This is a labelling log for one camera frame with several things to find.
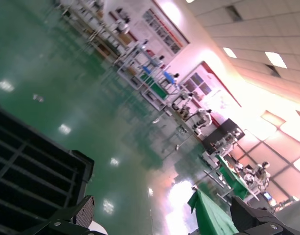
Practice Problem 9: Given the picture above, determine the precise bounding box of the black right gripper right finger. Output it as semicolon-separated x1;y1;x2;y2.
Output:
230;195;300;235

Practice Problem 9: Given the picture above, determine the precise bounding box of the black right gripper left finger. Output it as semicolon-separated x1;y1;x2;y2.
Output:
24;195;95;235

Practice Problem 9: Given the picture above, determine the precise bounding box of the black slotted container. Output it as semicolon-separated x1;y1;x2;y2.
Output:
0;96;95;235

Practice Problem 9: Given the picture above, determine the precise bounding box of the large green cloth table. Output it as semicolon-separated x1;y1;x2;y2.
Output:
187;189;238;235

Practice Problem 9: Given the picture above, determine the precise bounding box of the black cabinet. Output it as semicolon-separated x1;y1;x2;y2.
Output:
203;118;245;152

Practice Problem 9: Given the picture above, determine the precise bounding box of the white frame workstation rack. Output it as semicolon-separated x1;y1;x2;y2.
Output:
116;41;162;81
139;70;184;110

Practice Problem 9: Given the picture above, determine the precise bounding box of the photo strip wall poster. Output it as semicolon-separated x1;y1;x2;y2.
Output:
141;0;190;55

